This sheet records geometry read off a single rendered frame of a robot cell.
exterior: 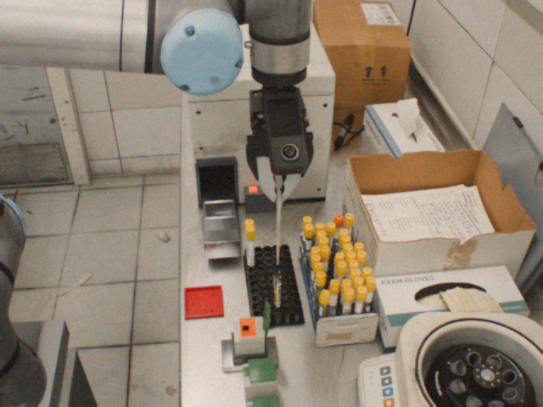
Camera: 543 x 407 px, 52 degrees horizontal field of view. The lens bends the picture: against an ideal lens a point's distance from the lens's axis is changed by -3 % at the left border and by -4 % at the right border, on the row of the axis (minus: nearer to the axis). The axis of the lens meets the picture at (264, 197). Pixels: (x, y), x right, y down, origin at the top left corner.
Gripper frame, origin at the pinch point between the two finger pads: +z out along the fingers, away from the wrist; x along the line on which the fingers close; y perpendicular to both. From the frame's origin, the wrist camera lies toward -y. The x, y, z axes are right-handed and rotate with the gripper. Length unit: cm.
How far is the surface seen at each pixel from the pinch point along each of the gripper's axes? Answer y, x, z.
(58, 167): 154, 83, 103
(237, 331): -8.8, 7.1, 19.1
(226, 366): -11.2, 9.1, 24.7
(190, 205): 30.3, 15.0, 26.1
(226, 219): 17.9, 7.5, 19.5
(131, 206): 136, 49, 113
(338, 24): 80, -25, 8
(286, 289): 3.5, -2.1, 24.2
